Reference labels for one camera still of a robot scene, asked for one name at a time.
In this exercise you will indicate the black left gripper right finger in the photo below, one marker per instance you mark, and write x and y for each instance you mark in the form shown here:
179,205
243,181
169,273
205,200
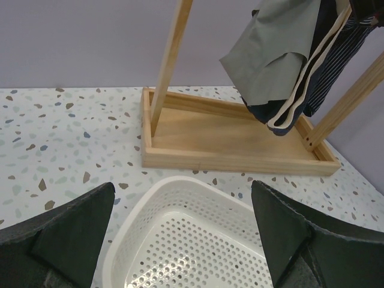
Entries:
307,248

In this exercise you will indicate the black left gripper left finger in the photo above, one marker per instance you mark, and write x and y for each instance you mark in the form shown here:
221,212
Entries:
60,247

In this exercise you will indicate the navy underwear with beige band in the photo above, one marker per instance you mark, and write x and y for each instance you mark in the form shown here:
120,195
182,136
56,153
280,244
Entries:
280,116

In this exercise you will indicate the grey underwear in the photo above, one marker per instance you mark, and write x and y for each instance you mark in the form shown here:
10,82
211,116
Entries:
266,60

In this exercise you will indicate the navy striped underwear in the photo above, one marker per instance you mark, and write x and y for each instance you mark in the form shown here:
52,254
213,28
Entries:
347,44

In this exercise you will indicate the white perforated plastic basket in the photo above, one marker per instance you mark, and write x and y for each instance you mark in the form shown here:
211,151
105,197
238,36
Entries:
186,233

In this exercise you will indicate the wooden clothes rack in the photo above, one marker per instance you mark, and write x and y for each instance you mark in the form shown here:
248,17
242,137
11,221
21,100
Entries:
181,131

